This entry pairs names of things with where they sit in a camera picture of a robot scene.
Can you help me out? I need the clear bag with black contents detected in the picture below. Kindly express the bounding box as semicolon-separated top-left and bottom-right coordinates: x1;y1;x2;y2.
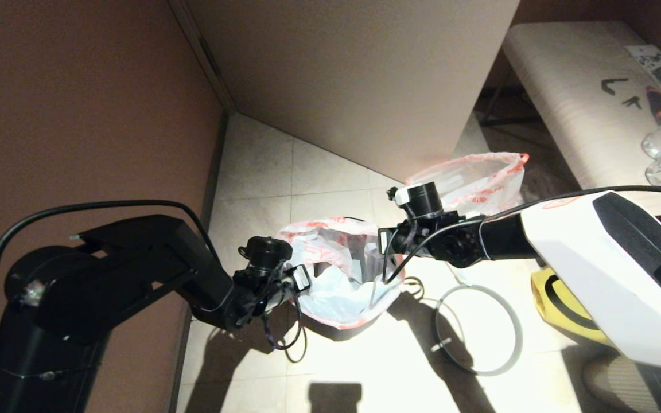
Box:
523;166;586;201

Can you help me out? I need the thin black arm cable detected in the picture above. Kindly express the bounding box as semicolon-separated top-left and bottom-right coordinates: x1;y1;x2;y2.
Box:
0;200;222;368

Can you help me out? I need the beige door panel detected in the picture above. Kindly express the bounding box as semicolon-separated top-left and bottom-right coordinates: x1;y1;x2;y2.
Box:
184;0;519;183

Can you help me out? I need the grey plastic bin ring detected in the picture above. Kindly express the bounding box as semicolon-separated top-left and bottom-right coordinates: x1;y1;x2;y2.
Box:
434;284;524;377

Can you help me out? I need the printed paper leaflet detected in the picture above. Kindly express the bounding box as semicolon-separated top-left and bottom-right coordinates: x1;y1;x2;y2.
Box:
625;45;661;91

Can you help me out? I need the light wood grain table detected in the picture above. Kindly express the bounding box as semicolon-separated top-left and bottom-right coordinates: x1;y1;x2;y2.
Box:
479;22;661;216

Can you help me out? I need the red black screwdriver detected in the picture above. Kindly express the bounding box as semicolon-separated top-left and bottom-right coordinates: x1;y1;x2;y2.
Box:
646;86;661;124

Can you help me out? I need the black cylindrical wrist motor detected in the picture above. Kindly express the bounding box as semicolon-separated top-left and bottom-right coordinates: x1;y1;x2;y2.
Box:
239;236;294;275

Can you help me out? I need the black braided cable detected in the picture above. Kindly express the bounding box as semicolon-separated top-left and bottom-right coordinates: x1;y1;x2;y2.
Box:
260;290;304;352

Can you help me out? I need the yellow fabric tote bag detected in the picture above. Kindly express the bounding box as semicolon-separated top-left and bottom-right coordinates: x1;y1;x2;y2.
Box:
531;267;615;346

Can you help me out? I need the black cylindrical wrist camera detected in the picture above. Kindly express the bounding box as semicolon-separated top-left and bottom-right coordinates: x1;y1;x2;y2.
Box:
387;182;445;222

